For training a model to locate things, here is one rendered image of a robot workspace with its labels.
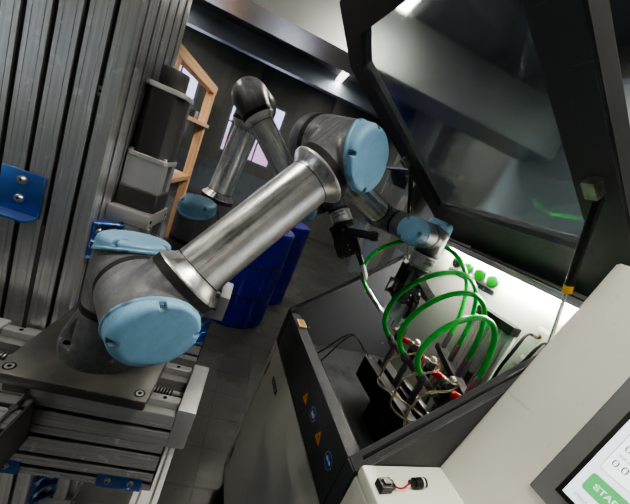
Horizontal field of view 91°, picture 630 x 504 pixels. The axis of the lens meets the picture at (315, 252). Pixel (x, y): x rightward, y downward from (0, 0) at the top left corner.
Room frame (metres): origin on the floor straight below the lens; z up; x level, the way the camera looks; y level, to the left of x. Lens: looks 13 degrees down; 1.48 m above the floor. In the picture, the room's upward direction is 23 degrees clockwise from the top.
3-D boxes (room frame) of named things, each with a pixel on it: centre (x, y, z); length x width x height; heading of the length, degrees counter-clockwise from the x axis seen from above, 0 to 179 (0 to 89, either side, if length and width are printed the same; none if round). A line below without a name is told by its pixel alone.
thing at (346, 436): (0.87, -0.14, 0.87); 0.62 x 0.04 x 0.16; 22
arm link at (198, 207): (0.99, 0.41, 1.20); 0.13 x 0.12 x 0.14; 1
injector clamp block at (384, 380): (0.85, -0.41, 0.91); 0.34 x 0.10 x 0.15; 22
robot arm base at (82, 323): (0.50, 0.30, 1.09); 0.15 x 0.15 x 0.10
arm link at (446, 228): (0.94, -0.31, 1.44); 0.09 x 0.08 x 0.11; 136
